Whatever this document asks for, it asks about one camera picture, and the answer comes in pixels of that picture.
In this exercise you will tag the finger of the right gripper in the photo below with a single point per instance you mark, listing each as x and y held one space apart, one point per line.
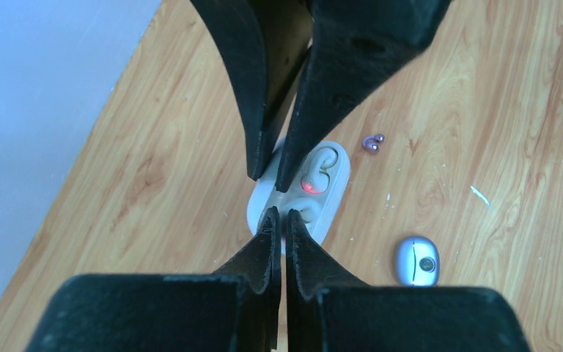
356 47
263 45

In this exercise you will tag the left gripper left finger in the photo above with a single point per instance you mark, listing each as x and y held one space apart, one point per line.
234 308

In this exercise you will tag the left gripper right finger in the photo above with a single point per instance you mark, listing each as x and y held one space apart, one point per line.
330 309

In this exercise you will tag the white earbud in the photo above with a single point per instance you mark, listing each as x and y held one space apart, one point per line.
316 180
309 209

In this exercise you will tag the purple earbud charging case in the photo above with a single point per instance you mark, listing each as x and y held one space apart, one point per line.
417 262

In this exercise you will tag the white earbud charging case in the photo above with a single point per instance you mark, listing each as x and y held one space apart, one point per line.
265 194

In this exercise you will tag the purple earbud near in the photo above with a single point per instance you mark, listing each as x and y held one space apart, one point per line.
371 144

